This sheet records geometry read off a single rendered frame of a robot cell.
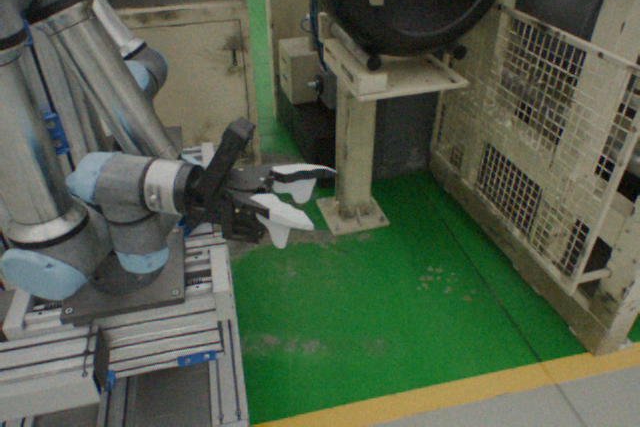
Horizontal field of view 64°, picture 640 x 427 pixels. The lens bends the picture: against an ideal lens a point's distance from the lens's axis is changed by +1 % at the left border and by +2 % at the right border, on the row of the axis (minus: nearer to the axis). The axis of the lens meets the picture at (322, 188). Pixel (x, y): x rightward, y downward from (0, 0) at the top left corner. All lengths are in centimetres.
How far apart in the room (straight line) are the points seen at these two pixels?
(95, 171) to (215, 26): 144
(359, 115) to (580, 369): 117
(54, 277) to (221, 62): 147
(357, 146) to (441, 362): 88
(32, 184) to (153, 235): 18
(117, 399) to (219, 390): 26
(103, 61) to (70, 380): 58
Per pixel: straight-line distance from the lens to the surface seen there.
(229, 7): 212
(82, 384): 109
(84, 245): 88
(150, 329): 115
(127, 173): 72
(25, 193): 83
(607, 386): 196
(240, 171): 69
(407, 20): 179
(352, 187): 218
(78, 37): 82
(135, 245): 79
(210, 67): 218
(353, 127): 203
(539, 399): 184
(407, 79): 167
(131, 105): 83
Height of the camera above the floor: 145
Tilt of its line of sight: 35 degrees down
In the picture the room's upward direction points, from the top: straight up
